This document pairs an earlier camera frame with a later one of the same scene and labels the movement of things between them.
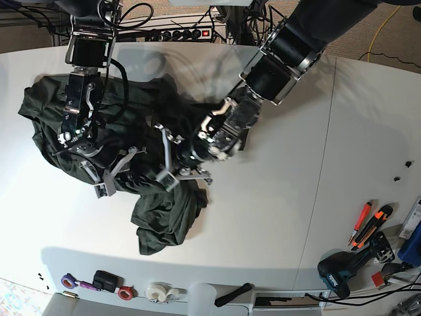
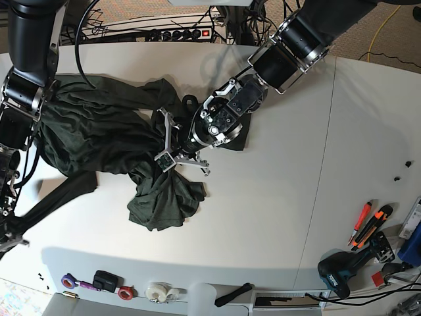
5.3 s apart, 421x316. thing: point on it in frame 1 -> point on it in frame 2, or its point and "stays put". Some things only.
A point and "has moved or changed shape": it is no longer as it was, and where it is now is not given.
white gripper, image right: (167, 179) -> (167, 158)
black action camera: (107, 282) stays put
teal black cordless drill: (335, 268) stays put
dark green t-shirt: (127, 155) has moved or changed shape
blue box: (410, 251) stays put
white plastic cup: (201, 299) stays put
